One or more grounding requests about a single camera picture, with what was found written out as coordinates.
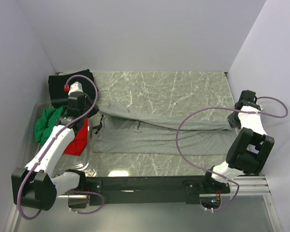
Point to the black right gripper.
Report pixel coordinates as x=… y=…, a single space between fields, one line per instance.
x=233 y=123

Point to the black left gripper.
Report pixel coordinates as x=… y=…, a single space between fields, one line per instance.
x=94 y=111

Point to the grey t-shirt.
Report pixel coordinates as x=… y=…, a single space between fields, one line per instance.
x=128 y=130

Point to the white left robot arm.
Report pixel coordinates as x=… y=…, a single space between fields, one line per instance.
x=33 y=185

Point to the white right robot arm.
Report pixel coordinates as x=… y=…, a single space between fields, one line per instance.
x=250 y=149

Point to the folded black t-shirt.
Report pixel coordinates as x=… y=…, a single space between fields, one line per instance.
x=56 y=84

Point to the red t-shirt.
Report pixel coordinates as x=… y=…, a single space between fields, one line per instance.
x=79 y=143

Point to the green t-shirt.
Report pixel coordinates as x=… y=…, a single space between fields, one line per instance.
x=45 y=124

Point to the clear plastic bin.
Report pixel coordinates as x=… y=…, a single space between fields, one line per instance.
x=55 y=162

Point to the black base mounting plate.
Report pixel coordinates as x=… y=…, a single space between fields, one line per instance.
x=150 y=189

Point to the aluminium rail frame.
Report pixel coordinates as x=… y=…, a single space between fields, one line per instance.
x=248 y=208

